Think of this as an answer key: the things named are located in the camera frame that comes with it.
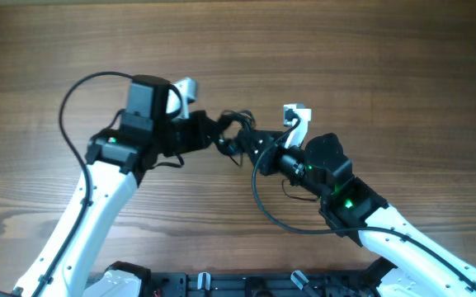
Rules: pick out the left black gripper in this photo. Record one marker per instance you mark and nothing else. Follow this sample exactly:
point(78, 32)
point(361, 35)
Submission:
point(200, 121)

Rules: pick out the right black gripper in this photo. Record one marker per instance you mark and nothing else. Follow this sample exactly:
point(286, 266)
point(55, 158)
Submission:
point(266, 157)

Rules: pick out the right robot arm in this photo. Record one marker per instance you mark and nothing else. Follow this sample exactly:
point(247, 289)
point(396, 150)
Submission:
point(409, 264)

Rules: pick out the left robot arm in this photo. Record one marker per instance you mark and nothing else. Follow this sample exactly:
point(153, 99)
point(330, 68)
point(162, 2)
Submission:
point(155, 121)

